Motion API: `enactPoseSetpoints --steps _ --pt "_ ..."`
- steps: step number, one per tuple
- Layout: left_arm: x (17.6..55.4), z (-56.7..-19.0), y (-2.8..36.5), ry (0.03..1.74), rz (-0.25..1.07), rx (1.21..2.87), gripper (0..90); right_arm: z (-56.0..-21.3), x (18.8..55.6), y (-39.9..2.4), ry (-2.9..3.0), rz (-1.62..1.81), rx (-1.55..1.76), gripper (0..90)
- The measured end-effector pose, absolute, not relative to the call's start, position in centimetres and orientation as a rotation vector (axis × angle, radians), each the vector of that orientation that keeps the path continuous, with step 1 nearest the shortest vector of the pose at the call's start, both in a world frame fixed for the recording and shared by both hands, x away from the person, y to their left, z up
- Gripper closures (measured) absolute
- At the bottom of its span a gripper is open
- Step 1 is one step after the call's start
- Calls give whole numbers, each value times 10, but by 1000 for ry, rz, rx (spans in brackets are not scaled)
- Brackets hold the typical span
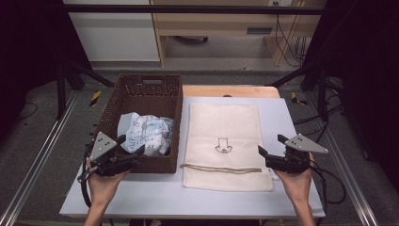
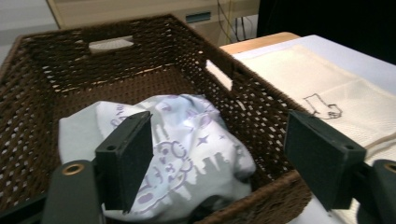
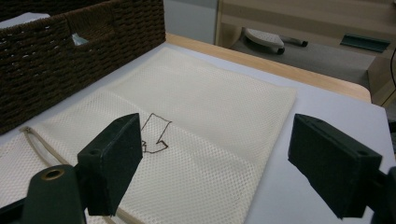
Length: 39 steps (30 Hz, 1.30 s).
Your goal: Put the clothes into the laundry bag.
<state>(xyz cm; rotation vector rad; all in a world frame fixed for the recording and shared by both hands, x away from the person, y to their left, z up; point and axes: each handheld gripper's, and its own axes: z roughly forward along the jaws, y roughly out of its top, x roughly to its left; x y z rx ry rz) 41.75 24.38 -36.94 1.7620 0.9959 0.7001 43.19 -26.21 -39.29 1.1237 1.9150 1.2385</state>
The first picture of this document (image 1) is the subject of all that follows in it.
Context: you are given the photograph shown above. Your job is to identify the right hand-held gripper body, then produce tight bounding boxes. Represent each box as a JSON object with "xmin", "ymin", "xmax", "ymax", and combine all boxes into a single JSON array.
[{"xmin": 265, "ymin": 134, "xmax": 329, "ymax": 174}]

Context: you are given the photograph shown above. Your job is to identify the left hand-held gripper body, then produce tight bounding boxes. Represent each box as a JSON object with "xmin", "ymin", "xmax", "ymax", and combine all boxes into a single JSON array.
[{"xmin": 77, "ymin": 131, "xmax": 140, "ymax": 184}]

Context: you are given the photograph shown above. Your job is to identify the white blue printed cloth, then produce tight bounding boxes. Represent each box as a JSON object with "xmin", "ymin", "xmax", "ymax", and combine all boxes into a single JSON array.
[{"xmin": 117, "ymin": 112, "xmax": 175, "ymax": 157}]

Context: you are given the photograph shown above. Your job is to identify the brown wicker basket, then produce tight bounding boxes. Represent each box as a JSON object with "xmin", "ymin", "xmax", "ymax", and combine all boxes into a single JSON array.
[{"xmin": 93, "ymin": 73, "xmax": 184, "ymax": 174}]

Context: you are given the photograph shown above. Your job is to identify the cream drawstring bag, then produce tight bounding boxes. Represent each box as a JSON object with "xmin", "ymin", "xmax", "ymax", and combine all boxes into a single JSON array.
[{"xmin": 181, "ymin": 102, "xmax": 275, "ymax": 192}]

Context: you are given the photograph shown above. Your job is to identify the person's right hand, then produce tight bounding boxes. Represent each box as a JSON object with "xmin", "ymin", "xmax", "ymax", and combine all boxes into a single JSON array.
[{"xmin": 273, "ymin": 152, "xmax": 316, "ymax": 205}]

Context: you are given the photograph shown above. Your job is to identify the person's left hand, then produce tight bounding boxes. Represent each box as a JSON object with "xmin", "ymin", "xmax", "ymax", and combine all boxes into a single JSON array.
[{"xmin": 86, "ymin": 159, "xmax": 130, "ymax": 205}]

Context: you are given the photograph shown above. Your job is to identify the white board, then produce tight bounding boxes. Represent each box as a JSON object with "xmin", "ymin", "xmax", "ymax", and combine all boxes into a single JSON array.
[{"xmin": 59, "ymin": 96, "xmax": 327, "ymax": 219}]

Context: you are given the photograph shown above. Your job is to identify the wooden table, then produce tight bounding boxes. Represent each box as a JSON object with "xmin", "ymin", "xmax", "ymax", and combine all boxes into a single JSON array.
[{"xmin": 183, "ymin": 85, "xmax": 280, "ymax": 99}]

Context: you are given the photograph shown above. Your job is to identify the black curtain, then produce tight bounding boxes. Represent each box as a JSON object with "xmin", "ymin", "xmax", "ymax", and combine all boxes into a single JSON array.
[
  {"xmin": 302, "ymin": 0, "xmax": 399, "ymax": 185},
  {"xmin": 0, "ymin": 0, "xmax": 92, "ymax": 140}
]

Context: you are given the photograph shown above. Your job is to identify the white cabinet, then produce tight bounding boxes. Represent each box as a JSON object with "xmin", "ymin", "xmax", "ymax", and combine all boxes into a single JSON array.
[{"xmin": 62, "ymin": 0, "xmax": 161, "ymax": 63}]

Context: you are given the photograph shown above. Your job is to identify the wooden desk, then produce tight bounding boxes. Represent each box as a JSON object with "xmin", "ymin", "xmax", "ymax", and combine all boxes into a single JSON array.
[{"xmin": 150, "ymin": 0, "xmax": 327, "ymax": 68}]

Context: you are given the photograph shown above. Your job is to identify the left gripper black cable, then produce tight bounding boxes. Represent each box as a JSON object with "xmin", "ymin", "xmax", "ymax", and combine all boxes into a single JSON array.
[{"xmin": 80, "ymin": 142, "xmax": 95, "ymax": 209}]

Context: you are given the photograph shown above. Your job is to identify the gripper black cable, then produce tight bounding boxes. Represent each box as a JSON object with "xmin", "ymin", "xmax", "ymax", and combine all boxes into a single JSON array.
[
  {"xmin": 309, "ymin": 158, "xmax": 328, "ymax": 226},
  {"xmin": 80, "ymin": 142, "xmax": 95, "ymax": 209}
]

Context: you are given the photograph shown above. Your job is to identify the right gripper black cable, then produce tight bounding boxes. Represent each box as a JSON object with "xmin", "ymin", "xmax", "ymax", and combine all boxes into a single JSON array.
[{"xmin": 309, "ymin": 158, "xmax": 328, "ymax": 226}]

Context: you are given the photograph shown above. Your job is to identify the aluminium rail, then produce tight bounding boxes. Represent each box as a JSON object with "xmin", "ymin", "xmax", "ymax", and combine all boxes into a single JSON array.
[
  {"xmin": 0, "ymin": 90, "xmax": 80, "ymax": 226},
  {"xmin": 305, "ymin": 93, "xmax": 381, "ymax": 226}
]

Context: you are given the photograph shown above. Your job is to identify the black frame stand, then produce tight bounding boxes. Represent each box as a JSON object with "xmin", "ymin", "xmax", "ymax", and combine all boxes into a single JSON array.
[
  {"xmin": 56, "ymin": 59, "xmax": 116, "ymax": 121},
  {"xmin": 266, "ymin": 62, "xmax": 330, "ymax": 122}
]

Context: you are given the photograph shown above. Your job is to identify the thin black floor cable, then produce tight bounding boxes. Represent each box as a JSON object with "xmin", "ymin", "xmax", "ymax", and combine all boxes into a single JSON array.
[{"xmin": 16, "ymin": 101, "xmax": 40, "ymax": 122}]

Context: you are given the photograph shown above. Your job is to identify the black hanging cables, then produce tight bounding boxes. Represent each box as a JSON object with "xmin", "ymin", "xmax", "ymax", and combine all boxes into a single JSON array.
[{"xmin": 274, "ymin": 13, "xmax": 308, "ymax": 68}]

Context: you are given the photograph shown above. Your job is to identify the black horizontal frame bar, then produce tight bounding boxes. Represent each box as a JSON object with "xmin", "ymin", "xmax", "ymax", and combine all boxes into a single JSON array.
[{"xmin": 62, "ymin": 4, "xmax": 326, "ymax": 16}]

